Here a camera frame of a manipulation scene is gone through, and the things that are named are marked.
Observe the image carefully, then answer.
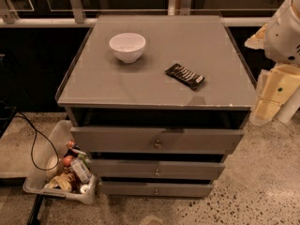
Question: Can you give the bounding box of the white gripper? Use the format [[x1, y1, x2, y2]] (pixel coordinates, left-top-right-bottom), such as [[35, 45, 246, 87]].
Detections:
[[245, 23, 300, 124]]

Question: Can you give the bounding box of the grey top drawer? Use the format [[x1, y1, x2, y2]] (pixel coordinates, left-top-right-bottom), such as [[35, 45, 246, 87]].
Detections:
[[71, 127, 244, 154]]

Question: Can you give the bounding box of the grey drawer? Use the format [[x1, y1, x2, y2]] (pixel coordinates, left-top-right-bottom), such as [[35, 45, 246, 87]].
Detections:
[[71, 127, 244, 154], [89, 159, 225, 180], [100, 182, 213, 198]]

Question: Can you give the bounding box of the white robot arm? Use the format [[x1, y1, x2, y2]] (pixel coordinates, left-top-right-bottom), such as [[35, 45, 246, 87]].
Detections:
[[245, 0, 300, 126]]

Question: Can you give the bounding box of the grey drawer cabinet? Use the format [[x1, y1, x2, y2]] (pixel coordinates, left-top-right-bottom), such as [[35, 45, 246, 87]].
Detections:
[[56, 16, 255, 186]]

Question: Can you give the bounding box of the grey middle drawer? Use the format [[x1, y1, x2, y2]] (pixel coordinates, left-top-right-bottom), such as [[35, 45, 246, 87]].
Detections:
[[89, 159, 225, 180]]

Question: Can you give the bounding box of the grey bottom drawer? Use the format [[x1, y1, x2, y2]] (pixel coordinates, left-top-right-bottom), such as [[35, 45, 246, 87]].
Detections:
[[100, 182, 213, 198]]

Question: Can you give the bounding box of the black snack bar wrapper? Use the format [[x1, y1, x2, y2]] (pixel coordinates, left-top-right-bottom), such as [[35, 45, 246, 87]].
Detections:
[[165, 64, 204, 91]]

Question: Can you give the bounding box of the metal railing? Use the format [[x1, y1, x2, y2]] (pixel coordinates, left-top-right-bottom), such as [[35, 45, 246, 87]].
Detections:
[[0, 0, 284, 27]]

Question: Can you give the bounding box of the white ceramic bowl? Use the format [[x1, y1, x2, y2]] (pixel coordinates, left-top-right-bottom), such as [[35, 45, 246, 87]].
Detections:
[[109, 33, 146, 63]]

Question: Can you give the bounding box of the silver drink can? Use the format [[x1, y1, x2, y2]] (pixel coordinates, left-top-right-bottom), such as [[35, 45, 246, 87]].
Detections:
[[70, 157, 92, 184]]

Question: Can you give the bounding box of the red apple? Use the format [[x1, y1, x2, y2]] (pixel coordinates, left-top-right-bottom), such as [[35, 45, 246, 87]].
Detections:
[[63, 156, 74, 167]]

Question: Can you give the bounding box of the yellow crumpled bag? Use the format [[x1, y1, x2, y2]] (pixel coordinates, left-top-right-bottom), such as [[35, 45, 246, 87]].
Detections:
[[47, 173, 76, 192]]

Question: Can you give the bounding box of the clear plastic bin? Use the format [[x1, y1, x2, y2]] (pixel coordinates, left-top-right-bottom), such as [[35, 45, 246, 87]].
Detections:
[[23, 120, 97, 204]]

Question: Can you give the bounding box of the black cable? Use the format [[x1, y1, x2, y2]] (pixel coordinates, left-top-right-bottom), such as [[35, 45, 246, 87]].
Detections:
[[0, 105, 60, 172]]

